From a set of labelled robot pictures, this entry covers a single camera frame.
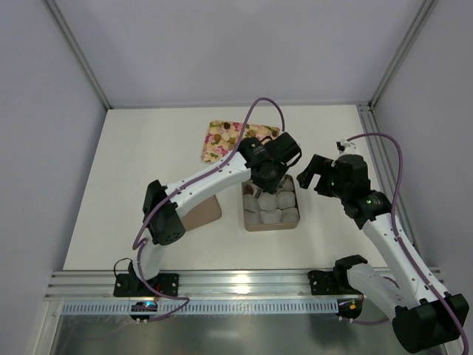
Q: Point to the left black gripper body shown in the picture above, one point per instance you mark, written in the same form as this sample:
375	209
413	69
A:
272	181

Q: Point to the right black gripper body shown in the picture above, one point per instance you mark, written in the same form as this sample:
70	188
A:
321	174

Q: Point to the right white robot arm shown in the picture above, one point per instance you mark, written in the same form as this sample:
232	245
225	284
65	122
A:
423	313

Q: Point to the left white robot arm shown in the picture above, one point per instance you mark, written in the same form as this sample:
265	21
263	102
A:
164	206

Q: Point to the tan square tin box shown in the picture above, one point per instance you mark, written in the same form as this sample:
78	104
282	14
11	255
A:
271	212

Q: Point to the floral pattern tray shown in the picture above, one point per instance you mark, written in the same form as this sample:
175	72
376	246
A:
221	137

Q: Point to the tan square tin lid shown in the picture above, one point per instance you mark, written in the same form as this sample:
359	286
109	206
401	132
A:
206	212

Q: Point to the aluminium rail frame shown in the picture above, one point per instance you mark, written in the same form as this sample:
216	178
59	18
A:
195	284

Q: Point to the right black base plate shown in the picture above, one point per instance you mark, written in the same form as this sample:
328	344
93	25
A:
326	283

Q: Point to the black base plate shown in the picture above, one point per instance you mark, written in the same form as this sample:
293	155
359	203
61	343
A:
326	283
129	285

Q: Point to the slotted grey cable duct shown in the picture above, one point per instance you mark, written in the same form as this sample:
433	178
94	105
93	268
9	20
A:
201	307

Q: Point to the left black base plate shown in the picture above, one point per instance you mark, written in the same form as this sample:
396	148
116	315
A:
129	285

